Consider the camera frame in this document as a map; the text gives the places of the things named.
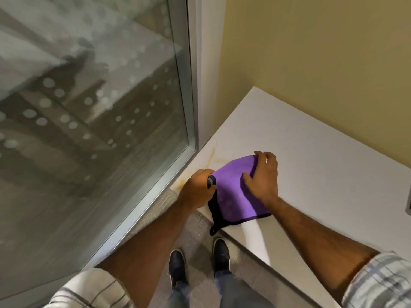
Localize purple cleaning cloth black edge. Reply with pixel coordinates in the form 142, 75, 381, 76
207, 155, 273, 236

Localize dark shoe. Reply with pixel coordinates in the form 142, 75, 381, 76
168, 249, 188, 290
213, 238, 231, 275

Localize person's left forearm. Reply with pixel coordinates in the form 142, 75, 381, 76
96, 202, 195, 294

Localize silver window frame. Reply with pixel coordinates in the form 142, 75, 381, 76
0, 0, 202, 300

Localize dark left shoe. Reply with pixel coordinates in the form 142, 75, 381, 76
168, 249, 188, 290

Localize grey trousers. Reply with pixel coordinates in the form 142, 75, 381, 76
170, 269, 274, 308

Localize dotted glass window pane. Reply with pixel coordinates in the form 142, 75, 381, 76
0, 0, 190, 286

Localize white striped shirt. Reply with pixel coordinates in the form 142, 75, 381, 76
42, 252, 411, 308

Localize person's right forearm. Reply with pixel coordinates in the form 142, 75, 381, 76
269, 196, 381, 306

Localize person's left hand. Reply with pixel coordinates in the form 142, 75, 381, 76
177, 169, 217, 210

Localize dark right shoe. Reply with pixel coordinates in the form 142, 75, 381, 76
213, 238, 231, 275

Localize person's right hand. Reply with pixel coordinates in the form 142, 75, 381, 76
241, 151, 279, 206

